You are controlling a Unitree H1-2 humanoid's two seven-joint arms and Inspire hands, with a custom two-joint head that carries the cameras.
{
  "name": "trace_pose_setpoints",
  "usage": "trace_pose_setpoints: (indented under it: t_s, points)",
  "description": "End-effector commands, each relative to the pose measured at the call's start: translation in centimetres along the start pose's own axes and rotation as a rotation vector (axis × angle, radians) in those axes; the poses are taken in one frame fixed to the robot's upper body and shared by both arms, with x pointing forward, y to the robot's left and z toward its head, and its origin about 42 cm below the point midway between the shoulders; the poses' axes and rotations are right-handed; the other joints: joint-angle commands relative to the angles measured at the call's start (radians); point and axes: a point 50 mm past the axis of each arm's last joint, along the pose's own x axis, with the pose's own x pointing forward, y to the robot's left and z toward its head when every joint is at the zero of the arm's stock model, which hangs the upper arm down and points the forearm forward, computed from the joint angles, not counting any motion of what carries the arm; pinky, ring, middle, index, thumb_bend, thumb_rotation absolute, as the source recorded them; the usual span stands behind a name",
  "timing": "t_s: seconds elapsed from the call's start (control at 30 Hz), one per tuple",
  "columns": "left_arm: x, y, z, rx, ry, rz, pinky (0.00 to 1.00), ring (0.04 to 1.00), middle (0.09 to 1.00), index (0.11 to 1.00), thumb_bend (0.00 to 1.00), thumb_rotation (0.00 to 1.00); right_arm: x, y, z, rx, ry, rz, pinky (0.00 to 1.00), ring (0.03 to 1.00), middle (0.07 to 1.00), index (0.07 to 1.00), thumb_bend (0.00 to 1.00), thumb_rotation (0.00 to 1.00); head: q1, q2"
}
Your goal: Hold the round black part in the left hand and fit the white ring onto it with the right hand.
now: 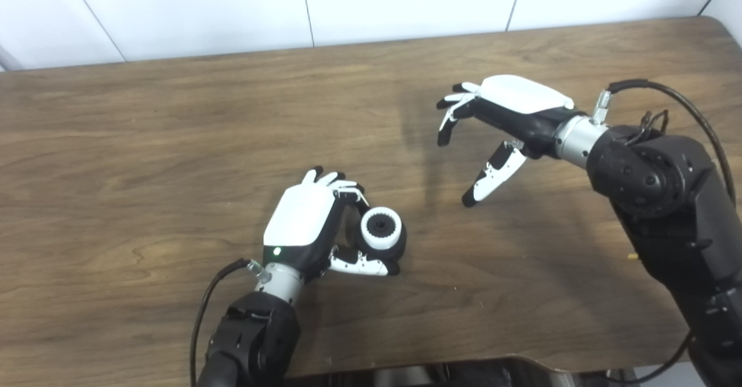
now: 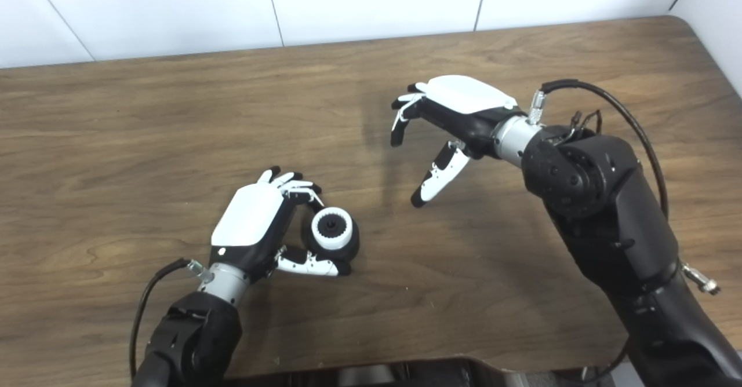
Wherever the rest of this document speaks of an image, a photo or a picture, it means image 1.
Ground white and black left hand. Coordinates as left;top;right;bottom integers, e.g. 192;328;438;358
263;166;401;283

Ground thin black right wrist wire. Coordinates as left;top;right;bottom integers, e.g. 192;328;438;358
623;109;671;147

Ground white plastic ring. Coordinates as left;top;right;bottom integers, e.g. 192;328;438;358
360;207;403;252

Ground white and black right hand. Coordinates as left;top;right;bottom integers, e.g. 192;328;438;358
436;74;580;208

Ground black cable below table edge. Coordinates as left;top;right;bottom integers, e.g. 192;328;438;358
606;330;694;384

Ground round black plastic part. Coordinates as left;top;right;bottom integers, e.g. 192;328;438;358
347;207;408;266

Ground thick black wrist cable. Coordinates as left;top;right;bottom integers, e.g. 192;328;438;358
190;258;271;387
591;79;737;205

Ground dark robot body below table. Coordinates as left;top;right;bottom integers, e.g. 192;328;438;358
290;358;586;387

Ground thick black left wrist cable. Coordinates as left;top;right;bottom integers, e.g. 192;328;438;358
190;258;271;387

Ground thick black right wrist cable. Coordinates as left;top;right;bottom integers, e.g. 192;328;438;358
591;79;737;205

